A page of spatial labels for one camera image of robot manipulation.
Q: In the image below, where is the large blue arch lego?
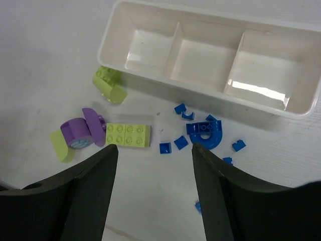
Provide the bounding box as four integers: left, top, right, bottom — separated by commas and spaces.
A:
186, 120, 223, 150

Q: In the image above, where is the lime quarter-round lego brick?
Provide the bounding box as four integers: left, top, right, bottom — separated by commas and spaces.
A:
49, 130, 75, 163

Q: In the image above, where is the purple curved lego brick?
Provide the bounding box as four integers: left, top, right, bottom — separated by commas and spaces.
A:
82, 107, 106, 147

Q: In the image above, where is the purple round lego piece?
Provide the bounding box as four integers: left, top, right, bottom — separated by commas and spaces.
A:
60, 117, 93, 149

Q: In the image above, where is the lime curved lego slope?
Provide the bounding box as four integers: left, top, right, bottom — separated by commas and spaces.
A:
101, 85, 127, 104

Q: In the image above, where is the small blue lego brick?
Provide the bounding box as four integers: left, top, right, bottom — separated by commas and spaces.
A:
195, 201, 202, 215
174, 103, 187, 114
232, 140, 246, 152
223, 157, 233, 165
174, 136, 189, 150
159, 143, 172, 154
206, 114, 217, 122
182, 112, 195, 120

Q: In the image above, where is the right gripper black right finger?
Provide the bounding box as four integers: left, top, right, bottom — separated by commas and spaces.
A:
192, 144, 320, 240

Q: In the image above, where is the lime curved lego brick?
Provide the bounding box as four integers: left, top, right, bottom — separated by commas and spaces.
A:
93, 66, 122, 97

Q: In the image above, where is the white three-compartment tray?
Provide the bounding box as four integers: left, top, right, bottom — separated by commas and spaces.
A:
97, 1, 320, 119

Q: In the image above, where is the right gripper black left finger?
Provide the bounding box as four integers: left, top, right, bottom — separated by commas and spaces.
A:
1, 144, 118, 240

